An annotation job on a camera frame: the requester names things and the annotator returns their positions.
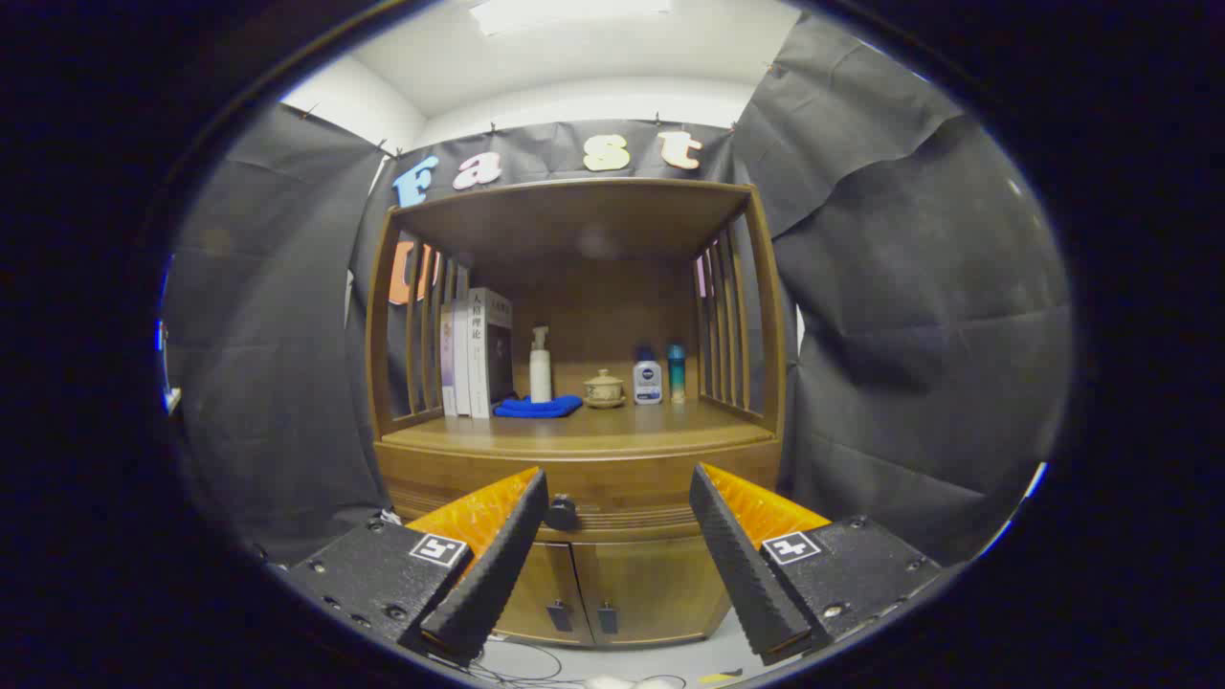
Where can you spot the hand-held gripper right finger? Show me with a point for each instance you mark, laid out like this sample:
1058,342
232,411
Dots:
742,565

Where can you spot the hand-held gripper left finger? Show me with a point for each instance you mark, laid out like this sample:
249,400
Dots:
498,565

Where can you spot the black round drawer knob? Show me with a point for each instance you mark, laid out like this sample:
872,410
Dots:
562,514

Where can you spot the wooden drawer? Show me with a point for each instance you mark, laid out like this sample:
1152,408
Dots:
622,488

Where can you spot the wooden cabinet door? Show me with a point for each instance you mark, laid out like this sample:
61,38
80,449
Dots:
545,574
660,584

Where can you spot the wooden countertop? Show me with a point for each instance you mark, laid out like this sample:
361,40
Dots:
651,426

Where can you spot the wooden cabinet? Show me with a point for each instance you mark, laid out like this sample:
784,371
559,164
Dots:
622,220

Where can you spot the yellow floor tape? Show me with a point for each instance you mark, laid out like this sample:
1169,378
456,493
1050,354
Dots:
718,677

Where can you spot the blue folded cloth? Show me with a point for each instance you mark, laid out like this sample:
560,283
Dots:
536,408

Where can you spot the white pump bottle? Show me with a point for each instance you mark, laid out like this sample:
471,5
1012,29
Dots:
541,378

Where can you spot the teal slim bottle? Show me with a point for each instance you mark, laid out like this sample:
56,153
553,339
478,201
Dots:
677,373

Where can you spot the beige lidded teacup with saucer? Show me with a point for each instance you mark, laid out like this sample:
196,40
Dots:
604,390

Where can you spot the thin white book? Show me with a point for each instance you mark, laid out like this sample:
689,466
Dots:
461,364

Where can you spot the white lotion bottle blue cap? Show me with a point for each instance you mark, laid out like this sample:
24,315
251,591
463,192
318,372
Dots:
647,383

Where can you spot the pale purple book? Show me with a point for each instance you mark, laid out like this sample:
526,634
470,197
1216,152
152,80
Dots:
446,364

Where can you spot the thick white and black book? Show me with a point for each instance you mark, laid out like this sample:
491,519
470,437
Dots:
490,354

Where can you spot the black backdrop cloth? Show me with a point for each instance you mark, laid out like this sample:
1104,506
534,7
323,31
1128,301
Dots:
909,335

